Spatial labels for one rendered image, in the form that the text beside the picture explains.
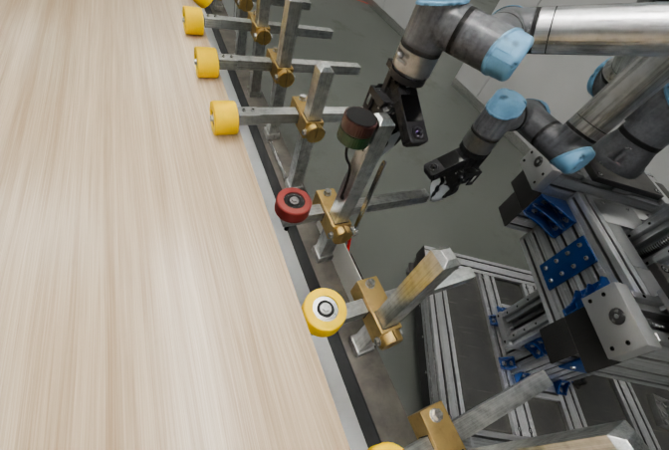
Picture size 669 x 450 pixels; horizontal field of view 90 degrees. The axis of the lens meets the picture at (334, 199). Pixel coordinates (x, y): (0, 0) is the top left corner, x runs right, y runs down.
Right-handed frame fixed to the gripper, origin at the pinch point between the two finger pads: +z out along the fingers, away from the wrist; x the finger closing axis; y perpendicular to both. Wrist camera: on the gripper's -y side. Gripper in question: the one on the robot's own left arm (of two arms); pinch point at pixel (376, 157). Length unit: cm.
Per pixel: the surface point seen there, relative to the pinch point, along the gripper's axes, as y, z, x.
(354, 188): -7.1, 1.3, 8.6
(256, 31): 67, 5, 10
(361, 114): -5.1, -15.6, 12.4
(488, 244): 12, 100, -136
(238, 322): -24.2, 10.5, 35.5
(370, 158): -7.1, -7.1, 8.1
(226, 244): -9.1, 10.5, 34.4
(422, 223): 36, 100, -98
